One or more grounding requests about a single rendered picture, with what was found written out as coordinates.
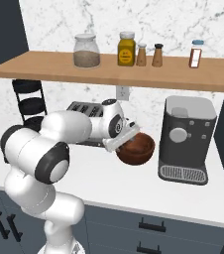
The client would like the silver toaster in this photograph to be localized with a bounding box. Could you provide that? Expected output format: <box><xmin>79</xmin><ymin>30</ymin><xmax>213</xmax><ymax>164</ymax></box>
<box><xmin>65</xmin><ymin>100</ymin><xmax>107</xmax><ymax>149</ymax></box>

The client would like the black wire tiered stand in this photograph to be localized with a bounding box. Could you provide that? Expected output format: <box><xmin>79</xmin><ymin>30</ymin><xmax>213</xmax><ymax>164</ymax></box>
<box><xmin>11</xmin><ymin>78</ymin><xmax>49</xmax><ymax>134</ymax></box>

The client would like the dark blue wall cabinet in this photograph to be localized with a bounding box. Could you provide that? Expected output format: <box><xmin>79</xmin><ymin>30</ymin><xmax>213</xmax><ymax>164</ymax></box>
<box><xmin>0</xmin><ymin>0</ymin><xmax>30</xmax><ymax>72</ymax></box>

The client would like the black cabinet door handle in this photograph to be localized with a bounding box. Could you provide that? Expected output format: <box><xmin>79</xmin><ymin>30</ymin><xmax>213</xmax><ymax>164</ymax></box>
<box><xmin>0</xmin><ymin>210</ymin><xmax>11</xmax><ymax>240</ymax></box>
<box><xmin>6</xmin><ymin>213</ymin><xmax>24</xmax><ymax>243</ymax></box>

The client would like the brown wooden bowl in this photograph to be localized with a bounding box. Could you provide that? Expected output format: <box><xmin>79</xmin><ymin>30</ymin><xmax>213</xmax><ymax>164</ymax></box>
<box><xmin>116</xmin><ymin>132</ymin><xmax>157</xmax><ymax>167</ymax></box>

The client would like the glass jar with grains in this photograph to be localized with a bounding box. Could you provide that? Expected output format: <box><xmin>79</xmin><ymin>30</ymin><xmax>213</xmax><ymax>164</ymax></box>
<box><xmin>72</xmin><ymin>33</ymin><xmax>102</xmax><ymax>70</ymax></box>

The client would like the white wall outlet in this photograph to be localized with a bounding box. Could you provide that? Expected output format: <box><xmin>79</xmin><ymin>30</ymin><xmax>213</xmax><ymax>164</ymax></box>
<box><xmin>115</xmin><ymin>85</ymin><xmax>131</xmax><ymax>102</ymax></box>

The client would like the brown shaker with silver cap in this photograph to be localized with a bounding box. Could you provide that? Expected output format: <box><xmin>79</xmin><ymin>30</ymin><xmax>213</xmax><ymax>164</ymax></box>
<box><xmin>136</xmin><ymin>42</ymin><xmax>149</xmax><ymax>67</ymax></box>

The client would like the brown shaker with black cap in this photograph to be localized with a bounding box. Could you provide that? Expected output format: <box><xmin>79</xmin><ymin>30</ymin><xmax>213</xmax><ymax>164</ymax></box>
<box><xmin>151</xmin><ymin>43</ymin><xmax>165</xmax><ymax>68</ymax></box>

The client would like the black drawer handle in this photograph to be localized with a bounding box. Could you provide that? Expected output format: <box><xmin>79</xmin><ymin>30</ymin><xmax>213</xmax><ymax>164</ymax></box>
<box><xmin>138</xmin><ymin>217</ymin><xmax>168</xmax><ymax>233</ymax></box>
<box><xmin>136</xmin><ymin>241</ymin><xmax>163</xmax><ymax>254</ymax></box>

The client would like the dark grey coffee machine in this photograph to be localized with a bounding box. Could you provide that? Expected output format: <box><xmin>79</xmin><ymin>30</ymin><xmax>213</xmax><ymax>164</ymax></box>
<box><xmin>158</xmin><ymin>95</ymin><xmax>218</xmax><ymax>187</ymax></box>

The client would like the wooden wall shelf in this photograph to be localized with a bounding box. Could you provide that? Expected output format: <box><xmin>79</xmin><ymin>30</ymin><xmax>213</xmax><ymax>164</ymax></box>
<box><xmin>0</xmin><ymin>50</ymin><xmax>224</xmax><ymax>95</ymax></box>

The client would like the spice bottle with blue cap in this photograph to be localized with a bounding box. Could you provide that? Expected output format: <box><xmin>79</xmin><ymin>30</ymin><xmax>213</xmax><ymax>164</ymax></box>
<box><xmin>188</xmin><ymin>39</ymin><xmax>205</xmax><ymax>69</ymax></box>

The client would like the dark blue drawer front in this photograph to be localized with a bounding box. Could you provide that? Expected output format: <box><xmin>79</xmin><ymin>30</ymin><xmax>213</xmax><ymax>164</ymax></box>
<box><xmin>83</xmin><ymin>204</ymin><xmax>224</xmax><ymax>247</ymax></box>
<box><xmin>84</xmin><ymin>221</ymin><xmax>224</xmax><ymax>254</ymax></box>

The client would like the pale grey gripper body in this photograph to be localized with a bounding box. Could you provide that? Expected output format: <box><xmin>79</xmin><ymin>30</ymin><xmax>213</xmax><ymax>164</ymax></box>
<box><xmin>102</xmin><ymin>124</ymin><xmax>141</xmax><ymax>154</ymax></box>

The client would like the yellow jar with white lid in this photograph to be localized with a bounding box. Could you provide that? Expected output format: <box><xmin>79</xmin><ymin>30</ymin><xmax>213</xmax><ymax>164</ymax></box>
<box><xmin>117</xmin><ymin>31</ymin><xmax>138</xmax><ymax>67</ymax></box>

